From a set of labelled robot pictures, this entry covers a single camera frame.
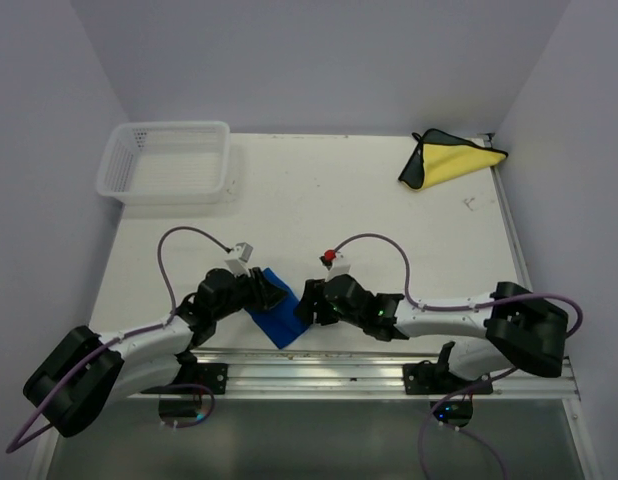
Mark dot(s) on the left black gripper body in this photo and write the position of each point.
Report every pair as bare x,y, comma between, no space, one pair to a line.
244,293

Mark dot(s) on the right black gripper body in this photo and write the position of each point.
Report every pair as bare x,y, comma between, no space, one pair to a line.
327,314

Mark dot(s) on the blue towel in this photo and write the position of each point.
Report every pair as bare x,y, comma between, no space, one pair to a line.
280,324

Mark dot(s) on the yellow and black towel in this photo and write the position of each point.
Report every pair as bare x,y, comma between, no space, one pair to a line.
439,157

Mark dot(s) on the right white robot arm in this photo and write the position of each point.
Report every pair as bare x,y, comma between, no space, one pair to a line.
507,328

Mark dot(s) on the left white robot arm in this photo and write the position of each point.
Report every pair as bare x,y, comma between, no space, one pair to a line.
87,371

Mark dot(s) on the white plastic basket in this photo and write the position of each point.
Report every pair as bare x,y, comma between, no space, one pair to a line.
165,163

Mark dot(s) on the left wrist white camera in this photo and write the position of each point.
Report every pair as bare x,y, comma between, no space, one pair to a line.
237,259

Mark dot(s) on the aluminium mounting rail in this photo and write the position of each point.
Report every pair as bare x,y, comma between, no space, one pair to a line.
349,376

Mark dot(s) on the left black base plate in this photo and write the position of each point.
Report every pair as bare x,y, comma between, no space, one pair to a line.
204,377

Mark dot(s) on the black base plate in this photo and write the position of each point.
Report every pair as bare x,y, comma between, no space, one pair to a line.
427,378
204,377

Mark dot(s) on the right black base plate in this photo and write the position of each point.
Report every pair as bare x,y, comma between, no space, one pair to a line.
427,378

